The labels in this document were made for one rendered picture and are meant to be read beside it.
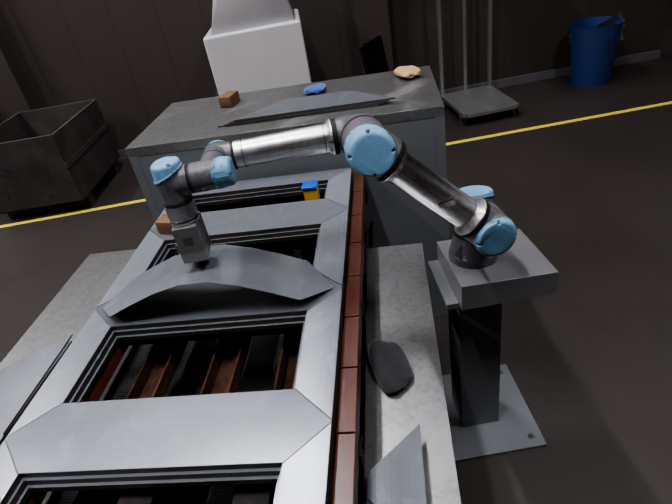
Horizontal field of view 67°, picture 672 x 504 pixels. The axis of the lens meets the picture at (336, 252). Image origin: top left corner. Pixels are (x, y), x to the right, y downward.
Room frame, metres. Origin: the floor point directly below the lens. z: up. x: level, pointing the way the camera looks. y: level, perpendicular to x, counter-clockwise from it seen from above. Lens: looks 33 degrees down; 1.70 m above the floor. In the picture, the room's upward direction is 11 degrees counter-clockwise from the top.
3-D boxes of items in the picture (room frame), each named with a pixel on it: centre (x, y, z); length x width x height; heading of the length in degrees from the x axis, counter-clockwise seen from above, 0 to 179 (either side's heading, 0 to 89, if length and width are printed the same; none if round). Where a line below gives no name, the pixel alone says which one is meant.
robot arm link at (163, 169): (1.18, 0.36, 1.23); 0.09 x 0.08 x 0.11; 90
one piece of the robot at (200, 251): (1.18, 0.38, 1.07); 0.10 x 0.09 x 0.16; 89
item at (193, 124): (2.26, 0.09, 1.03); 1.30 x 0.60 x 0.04; 81
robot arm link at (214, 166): (1.20, 0.27, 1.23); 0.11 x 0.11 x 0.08; 0
